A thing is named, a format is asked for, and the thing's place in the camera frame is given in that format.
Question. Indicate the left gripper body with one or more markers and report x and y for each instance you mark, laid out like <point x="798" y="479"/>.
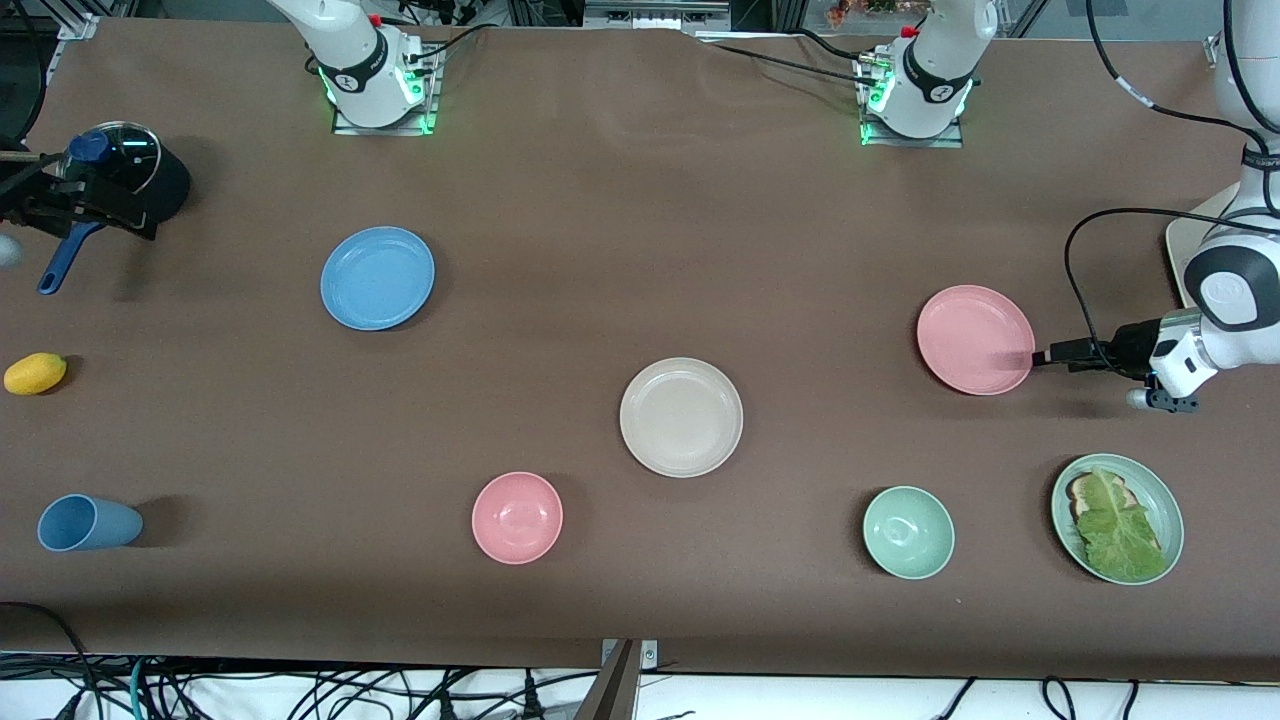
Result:
<point x="1130" y="345"/>

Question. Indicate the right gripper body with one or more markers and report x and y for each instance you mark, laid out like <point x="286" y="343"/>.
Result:
<point x="32" y="208"/>

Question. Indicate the pink plate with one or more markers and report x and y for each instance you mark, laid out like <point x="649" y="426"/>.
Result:
<point x="976" y="340"/>

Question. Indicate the blue plate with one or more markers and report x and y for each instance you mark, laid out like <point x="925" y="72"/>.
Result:
<point x="377" y="278"/>

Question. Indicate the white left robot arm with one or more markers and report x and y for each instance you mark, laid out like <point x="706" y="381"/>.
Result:
<point x="1235" y="290"/>

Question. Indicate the beige toaster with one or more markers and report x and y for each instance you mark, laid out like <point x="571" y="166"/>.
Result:
<point x="1176" y="260"/>

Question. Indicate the toasted bread slice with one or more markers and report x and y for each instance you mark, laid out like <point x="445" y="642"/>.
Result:
<point x="1080" y="490"/>

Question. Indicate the green plate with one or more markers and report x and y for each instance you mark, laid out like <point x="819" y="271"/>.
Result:
<point x="1174" y="520"/>

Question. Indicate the yellow lemon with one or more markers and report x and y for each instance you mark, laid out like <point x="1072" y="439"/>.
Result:
<point x="35" y="373"/>

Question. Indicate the green lettuce leaf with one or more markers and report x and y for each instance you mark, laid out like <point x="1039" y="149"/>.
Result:
<point x="1120" y="530"/>

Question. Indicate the green bowl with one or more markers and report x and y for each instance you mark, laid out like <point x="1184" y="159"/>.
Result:
<point x="908" y="532"/>

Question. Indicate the blue plastic cup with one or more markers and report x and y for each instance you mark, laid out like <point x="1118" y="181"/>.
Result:
<point x="88" y="523"/>

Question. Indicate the beige plate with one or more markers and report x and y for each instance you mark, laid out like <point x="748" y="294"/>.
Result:
<point x="681" y="417"/>

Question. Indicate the colourful toy food pile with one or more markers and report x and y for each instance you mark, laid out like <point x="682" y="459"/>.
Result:
<point x="850" y="12"/>

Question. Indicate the brown table cover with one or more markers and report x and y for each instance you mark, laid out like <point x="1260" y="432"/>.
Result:
<point x="640" y="250"/>

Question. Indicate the pink bowl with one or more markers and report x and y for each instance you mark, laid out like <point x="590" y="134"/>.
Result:
<point x="517" y="518"/>

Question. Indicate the grey metal device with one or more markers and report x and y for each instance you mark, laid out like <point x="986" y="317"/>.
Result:
<point x="655" y="15"/>

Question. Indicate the aluminium frame profile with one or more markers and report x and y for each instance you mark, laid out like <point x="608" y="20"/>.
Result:
<point x="80" y="25"/>

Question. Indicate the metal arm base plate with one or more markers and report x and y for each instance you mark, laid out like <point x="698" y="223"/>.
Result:
<point x="950" y="140"/>
<point x="345" y="125"/>

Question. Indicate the small metal bracket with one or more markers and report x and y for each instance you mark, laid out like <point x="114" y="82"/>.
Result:
<point x="650" y="655"/>

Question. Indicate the dark metal post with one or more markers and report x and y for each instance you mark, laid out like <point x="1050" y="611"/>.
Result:
<point x="612" y="695"/>

